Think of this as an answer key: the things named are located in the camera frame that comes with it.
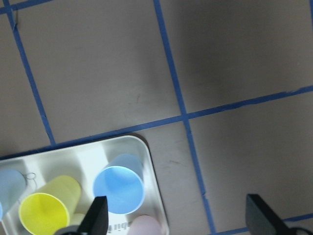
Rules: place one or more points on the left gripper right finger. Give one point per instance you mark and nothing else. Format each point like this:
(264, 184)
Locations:
(262, 220)

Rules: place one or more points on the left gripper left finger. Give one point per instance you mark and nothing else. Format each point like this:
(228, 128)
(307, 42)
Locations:
(95, 221)

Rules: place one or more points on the yellow plastic cup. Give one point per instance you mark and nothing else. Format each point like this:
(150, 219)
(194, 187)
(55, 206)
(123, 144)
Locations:
(51, 207)

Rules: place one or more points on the blue plastic cup near pink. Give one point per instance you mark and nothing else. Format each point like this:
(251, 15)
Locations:
(122, 183)

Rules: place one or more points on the light blue plastic cup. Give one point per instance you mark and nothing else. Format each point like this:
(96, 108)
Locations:
(12, 186)

